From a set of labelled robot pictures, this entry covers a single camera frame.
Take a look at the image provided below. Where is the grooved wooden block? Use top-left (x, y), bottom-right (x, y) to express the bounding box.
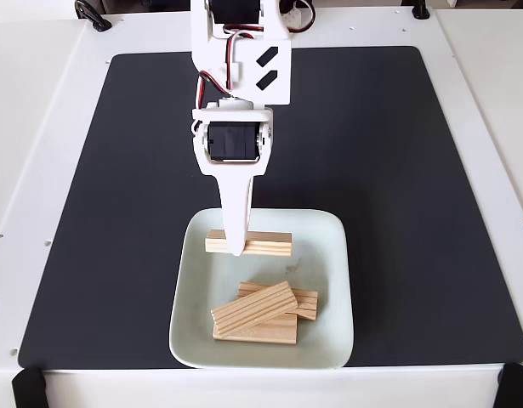
top-left (204, 229), bottom-right (293, 258)
top-left (238, 282), bottom-right (320, 322)
top-left (213, 313), bottom-right (298, 345)
top-left (210, 280), bottom-right (298, 337)

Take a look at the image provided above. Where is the red black white servo cable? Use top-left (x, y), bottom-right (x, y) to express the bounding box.
top-left (196, 24), bottom-right (266, 112)
top-left (280, 0), bottom-right (317, 35)

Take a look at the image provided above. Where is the white square plate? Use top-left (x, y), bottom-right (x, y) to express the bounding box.
top-left (168, 207), bottom-right (355, 370)

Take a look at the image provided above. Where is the black table mat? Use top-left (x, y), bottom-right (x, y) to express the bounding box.
top-left (17, 45), bottom-right (523, 370)

